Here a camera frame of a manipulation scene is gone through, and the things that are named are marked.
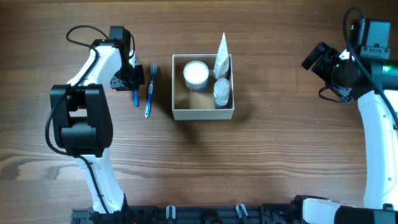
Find blue disposable razor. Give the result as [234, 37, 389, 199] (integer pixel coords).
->
[133, 90, 139, 107]

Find blue white toothbrush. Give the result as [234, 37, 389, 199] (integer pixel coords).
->
[145, 64, 157, 118]

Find white cotton swab container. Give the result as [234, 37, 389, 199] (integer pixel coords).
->
[183, 60, 210, 91]

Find dark blue sanitizer bottle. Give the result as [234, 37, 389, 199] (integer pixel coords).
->
[213, 78, 230, 109]

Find white floral cream tube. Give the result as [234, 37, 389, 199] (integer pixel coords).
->
[213, 33, 229, 80]

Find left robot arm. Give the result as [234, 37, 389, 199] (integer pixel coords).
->
[46, 37, 144, 223]

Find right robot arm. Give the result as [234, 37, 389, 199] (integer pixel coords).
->
[299, 42, 397, 223]

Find beige open cardboard box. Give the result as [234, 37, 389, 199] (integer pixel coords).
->
[172, 54, 235, 120]

